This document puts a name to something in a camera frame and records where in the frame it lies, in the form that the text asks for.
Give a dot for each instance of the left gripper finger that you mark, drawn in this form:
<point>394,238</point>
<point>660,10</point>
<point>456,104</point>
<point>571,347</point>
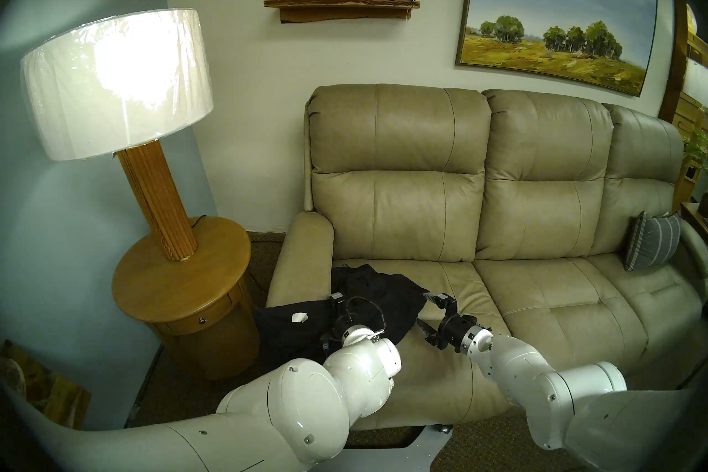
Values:
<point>337,303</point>

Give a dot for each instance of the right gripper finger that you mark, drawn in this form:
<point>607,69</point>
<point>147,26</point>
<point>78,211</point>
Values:
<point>445,305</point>
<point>431,334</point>

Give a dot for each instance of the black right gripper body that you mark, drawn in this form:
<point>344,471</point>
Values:
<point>456,334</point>

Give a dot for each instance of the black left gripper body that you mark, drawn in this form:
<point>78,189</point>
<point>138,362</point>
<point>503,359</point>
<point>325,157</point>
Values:
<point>340,330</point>

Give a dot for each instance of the black jacket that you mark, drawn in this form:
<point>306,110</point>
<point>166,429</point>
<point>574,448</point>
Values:
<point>381,294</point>

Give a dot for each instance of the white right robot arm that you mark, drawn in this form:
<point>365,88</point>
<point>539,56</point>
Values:
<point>531,371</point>

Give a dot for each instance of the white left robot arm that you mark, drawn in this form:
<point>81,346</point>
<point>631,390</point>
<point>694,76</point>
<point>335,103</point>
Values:
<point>287,410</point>

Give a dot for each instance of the beige leather sofa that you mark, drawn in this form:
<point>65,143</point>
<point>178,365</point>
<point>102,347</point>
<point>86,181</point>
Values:
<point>542,189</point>

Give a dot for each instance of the round wooden side table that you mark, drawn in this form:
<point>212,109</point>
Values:
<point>182,283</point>

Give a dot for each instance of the grey striped pillow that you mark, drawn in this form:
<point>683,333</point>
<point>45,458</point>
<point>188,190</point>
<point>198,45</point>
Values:
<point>652,241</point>

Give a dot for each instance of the dark wooden end table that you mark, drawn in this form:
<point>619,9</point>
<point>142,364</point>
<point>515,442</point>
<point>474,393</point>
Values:
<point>697,222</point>

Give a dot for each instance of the leaning framed picture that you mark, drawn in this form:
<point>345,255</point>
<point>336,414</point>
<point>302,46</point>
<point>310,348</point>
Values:
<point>50,393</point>

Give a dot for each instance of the small leafy potted plant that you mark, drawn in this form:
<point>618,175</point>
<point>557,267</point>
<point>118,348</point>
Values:
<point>698,147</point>

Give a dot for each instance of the table lamp with white shade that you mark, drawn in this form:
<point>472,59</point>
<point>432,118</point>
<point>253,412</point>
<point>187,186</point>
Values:
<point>116,84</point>

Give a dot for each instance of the wooden cabinet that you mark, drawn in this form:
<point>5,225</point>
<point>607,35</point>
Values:
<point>691,111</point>

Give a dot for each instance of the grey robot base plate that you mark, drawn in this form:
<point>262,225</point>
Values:
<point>398,454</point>

